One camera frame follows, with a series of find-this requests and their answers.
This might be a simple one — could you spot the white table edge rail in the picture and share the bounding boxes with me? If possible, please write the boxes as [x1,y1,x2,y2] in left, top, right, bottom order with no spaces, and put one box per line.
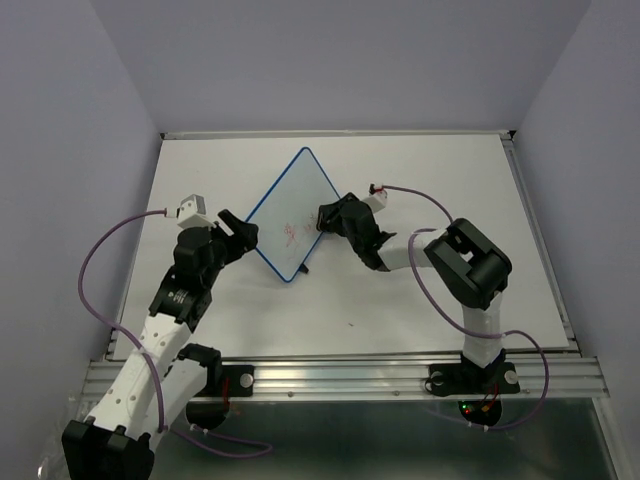
[160,129,516,140]

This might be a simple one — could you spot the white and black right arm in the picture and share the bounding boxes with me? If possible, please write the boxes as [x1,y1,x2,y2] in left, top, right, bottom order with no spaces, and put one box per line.
[316,184,512,390]

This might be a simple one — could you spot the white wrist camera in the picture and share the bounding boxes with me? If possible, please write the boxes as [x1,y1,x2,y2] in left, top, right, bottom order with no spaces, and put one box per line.
[362,184,388,214]
[165,194,213,229]

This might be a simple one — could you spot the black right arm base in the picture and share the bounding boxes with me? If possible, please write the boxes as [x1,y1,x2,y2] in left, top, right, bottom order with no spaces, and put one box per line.
[423,349,521,429]

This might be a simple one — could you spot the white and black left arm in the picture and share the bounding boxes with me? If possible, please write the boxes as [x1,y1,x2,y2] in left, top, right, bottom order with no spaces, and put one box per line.
[61,207,259,479]

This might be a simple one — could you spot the aluminium front mounting rail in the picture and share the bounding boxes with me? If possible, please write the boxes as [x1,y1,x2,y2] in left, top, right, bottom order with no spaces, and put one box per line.
[82,354,611,401]

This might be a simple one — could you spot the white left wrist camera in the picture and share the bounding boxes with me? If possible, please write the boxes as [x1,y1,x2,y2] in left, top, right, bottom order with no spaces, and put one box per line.
[165,194,213,229]

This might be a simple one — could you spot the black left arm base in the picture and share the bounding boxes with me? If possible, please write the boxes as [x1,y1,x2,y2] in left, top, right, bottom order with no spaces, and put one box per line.
[173,343,255,430]

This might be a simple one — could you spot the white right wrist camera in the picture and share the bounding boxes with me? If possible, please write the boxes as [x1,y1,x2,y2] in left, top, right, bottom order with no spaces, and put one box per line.
[362,184,388,214]

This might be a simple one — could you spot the blue-edged small whiteboard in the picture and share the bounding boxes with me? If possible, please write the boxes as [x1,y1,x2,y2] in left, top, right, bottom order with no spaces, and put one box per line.
[246,147,340,283]

